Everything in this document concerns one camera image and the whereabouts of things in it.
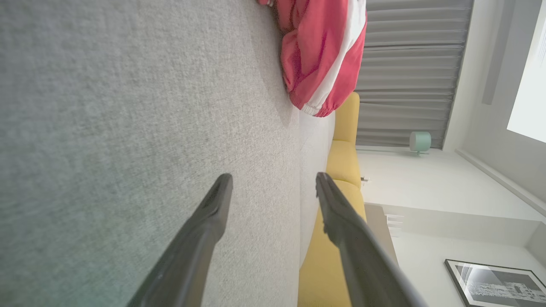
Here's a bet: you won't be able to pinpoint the bright window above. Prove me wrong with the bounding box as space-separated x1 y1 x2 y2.
506 0 546 144

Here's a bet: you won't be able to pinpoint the grey pleated curtain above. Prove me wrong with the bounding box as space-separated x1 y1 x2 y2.
355 0 475 150

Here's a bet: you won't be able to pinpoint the yellow sofa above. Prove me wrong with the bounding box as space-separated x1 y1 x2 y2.
297 92 368 307

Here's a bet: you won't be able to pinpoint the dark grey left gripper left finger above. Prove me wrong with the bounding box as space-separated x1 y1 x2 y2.
127 173 234 307

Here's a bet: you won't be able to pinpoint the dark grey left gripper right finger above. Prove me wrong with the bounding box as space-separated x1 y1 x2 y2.
315 172 428 307

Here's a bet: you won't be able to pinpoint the red shorts with white stripes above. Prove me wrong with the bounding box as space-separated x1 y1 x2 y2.
256 0 368 118

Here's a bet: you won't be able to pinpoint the grey fabric sofa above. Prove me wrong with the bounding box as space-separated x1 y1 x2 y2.
0 0 336 307

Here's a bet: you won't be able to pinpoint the black framed monochrome picture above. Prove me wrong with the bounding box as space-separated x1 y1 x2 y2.
444 258 546 307

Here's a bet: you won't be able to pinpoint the mint green floor lamp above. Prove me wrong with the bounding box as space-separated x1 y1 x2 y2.
356 130 432 156

